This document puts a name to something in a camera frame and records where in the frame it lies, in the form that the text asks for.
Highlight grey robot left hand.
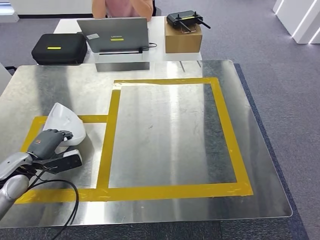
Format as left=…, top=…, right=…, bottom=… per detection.
left=26, top=129, right=74, bottom=162

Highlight white plastic mirror cover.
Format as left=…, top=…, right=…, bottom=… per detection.
left=42, top=102, right=87, bottom=148

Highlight steel workbench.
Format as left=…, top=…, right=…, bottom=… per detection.
left=0, top=59, right=293, bottom=229

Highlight black zip case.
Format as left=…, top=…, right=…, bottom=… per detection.
left=31, top=32, right=88, bottom=66

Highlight grey laptop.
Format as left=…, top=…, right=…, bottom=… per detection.
left=76, top=17, right=150, bottom=56

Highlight person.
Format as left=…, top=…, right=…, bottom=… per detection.
left=91, top=0, right=155, bottom=22

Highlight white table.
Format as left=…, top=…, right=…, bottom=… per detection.
left=54, top=15, right=203, bottom=64

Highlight brown cardboard box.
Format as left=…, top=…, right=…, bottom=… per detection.
left=164, top=17, right=203, bottom=55

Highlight black controller with antennas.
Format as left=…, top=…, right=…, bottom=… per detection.
left=166, top=10, right=211, bottom=34

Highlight white lit partition block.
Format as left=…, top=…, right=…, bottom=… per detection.
left=272, top=0, right=320, bottom=46

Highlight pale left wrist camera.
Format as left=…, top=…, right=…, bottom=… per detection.
left=32, top=149, right=83, bottom=175

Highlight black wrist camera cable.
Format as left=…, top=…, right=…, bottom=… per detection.
left=25, top=165, right=80, bottom=240

